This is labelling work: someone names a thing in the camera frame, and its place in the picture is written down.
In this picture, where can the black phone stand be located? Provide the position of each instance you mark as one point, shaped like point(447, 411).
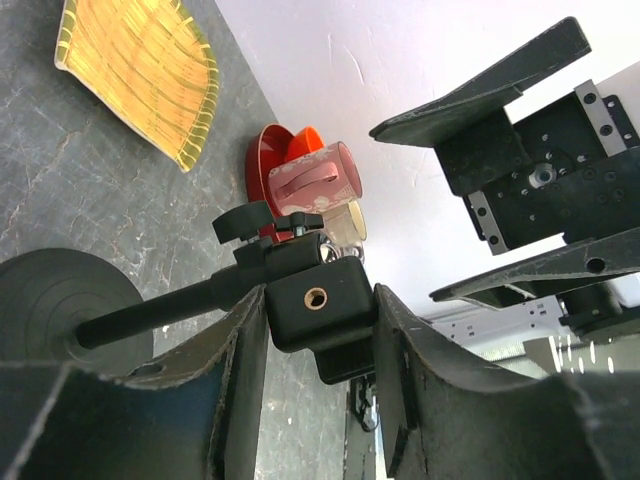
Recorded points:
point(61, 304)

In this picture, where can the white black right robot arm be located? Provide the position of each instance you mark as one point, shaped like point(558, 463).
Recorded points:
point(595, 312)

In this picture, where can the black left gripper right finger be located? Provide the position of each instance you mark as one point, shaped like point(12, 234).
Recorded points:
point(446, 413)

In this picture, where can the clear glass cup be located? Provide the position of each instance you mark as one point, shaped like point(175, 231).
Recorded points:
point(345, 245)

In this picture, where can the cream ceramic cup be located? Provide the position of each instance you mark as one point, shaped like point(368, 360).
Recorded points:
point(352, 211)

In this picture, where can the orange plastic bowl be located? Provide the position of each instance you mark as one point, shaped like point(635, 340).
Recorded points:
point(306, 141)

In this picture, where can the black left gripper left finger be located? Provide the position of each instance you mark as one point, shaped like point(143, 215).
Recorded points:
point(192, 413)

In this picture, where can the woven bamboo tray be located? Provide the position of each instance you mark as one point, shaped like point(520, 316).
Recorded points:
point(150, 64)

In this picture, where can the red round tray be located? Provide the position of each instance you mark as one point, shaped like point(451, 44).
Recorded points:
point(265, 152)

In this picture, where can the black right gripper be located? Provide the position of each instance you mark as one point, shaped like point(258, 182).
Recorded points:
point(569, 169)

